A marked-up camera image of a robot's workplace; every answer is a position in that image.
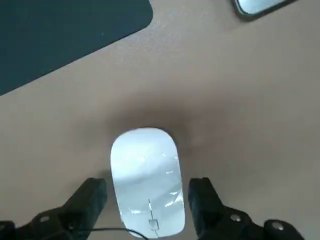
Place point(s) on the white computer mouse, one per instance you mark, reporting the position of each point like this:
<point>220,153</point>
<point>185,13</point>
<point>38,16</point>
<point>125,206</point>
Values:
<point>147,170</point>

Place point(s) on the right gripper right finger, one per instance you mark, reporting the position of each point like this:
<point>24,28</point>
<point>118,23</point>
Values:
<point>210,212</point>

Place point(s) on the black mouse pad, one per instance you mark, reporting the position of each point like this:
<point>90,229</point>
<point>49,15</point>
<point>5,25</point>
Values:
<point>62,32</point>

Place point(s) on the grey closed laptop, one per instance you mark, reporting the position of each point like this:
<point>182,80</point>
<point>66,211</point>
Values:
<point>260,6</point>

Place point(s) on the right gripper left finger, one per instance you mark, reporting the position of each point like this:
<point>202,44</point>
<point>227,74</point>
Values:
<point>82,207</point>

